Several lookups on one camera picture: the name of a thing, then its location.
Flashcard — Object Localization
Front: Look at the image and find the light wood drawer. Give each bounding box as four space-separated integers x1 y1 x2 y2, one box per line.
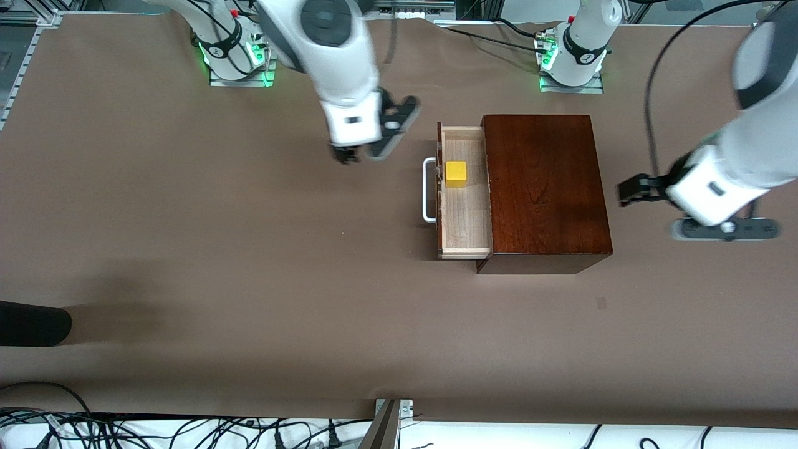
423 122 494 260

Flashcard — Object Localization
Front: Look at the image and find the dark brown wooden cabinet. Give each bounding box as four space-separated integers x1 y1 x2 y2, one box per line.
477 114 613 275

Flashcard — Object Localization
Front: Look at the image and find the dark metal bar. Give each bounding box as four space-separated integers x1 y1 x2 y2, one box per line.
358 400 402 449

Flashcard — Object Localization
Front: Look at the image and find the black rounded cylinder object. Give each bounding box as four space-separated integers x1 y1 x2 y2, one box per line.
0 301 73 347

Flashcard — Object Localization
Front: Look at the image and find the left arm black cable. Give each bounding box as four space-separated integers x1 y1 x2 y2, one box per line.
644 0 771 178

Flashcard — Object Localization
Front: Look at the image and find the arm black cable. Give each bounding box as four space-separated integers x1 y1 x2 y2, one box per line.
644 0 771 178
382 22 401 66

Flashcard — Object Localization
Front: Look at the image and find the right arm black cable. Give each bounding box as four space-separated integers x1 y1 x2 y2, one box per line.
382 22 401 66

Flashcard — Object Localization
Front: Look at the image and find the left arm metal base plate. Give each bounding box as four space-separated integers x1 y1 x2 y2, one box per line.
539 67 604 94

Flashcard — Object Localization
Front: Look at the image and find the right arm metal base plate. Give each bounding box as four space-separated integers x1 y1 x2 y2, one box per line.
209 57 277 88

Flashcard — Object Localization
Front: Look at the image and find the metal rail with sockets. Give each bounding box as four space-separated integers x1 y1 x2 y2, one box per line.
373 0 457 19

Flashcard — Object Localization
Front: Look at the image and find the black base power cable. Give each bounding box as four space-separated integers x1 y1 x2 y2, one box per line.
496 17 549 42
436 24 552 54

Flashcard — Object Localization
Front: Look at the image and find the metal corner bracket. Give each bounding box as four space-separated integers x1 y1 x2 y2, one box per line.
374 399 414 417

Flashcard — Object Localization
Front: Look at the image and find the aluminium table frame rail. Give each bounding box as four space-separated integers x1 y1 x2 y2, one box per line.
0 9 64 132

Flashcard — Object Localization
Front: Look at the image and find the long looping black cable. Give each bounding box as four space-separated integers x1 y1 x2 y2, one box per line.
0 381 95 418

